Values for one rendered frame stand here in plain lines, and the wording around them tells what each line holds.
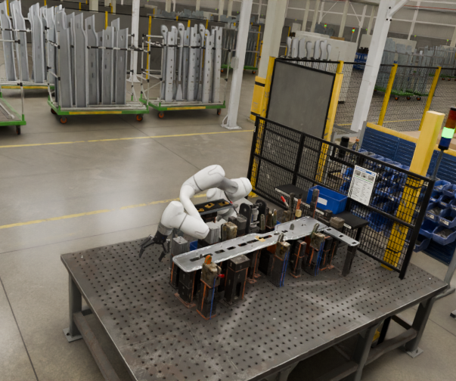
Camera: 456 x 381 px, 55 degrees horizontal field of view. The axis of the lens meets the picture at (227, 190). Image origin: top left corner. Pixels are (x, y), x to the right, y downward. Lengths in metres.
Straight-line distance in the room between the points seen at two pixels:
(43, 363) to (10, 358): 0.24
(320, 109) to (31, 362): 3.92
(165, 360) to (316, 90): 3.80
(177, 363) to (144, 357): 0.19
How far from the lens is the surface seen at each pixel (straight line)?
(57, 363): 3.62
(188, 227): 2.60
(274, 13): 10.71
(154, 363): 2.57
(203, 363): 2.59
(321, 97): 5.40
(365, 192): 3.78
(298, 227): 3.48
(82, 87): 9.55
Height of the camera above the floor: 2.50
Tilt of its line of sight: 22 degrees down
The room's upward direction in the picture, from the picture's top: 8 degrees clockwise
